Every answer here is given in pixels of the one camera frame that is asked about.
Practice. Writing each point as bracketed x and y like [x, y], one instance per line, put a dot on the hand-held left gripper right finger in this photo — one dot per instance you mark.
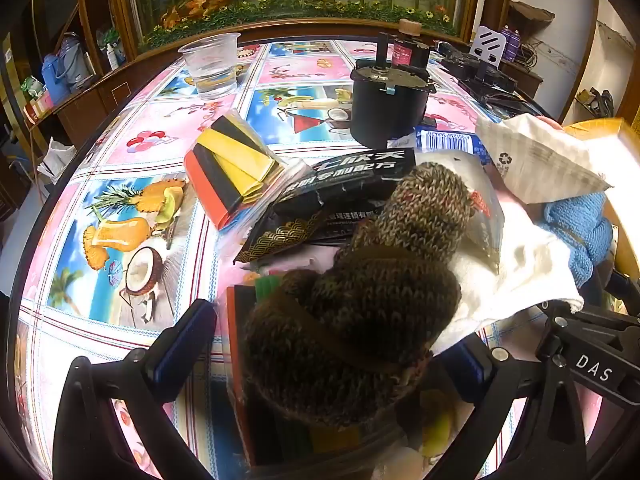
[472, 367]

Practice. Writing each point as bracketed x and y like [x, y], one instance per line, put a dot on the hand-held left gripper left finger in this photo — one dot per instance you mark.
[185, 335]

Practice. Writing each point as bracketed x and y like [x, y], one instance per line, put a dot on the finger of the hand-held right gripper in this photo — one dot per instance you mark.
[622, 282]
[590, 360]

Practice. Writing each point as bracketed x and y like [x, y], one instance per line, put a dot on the blue towel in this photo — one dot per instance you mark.
[580, 225]

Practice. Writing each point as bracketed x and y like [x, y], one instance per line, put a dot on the white cloth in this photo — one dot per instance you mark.
[520, 280]

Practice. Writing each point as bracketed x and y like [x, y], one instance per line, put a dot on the brown knitted cloth roll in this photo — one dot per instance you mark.
[350, 320]

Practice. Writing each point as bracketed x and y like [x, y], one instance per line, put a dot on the white packet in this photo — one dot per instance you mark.
[535, 160]

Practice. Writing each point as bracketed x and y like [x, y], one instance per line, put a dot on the yellow cardboard box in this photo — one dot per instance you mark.
[597, 127]

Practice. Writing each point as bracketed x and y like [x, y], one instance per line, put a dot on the black snack packet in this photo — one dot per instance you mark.
[330, 180]

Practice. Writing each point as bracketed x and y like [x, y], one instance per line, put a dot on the blue white plastic bag bundle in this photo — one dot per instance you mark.
[445, 140]

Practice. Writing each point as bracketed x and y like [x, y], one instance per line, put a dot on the fruit print tablecloth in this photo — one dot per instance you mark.
[150, 125]

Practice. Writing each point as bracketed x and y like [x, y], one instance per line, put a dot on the black device with phone stand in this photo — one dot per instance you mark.
[472, 72]

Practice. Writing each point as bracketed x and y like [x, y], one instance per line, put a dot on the purple spray can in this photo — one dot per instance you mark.
[507, 42]
[518, 45]

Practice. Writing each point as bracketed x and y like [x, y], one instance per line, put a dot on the clear plastic cup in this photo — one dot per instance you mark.
[210, 72]

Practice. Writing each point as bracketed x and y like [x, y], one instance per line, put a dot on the black cylindrical motor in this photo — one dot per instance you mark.
[385, 110]

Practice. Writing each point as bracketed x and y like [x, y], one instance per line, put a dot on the purple phone stand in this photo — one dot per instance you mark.
[487, 42]

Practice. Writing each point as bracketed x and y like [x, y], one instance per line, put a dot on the blue jug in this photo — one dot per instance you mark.
[52, 75]

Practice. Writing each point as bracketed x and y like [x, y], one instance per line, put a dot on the grey water jug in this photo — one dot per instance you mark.
[75, 60]

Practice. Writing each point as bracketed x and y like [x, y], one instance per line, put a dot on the black jar with wooden stopper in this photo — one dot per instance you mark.
[407, 50]

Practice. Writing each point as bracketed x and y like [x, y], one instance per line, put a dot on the brown corner wall shelf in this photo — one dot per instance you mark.
[530, 12]

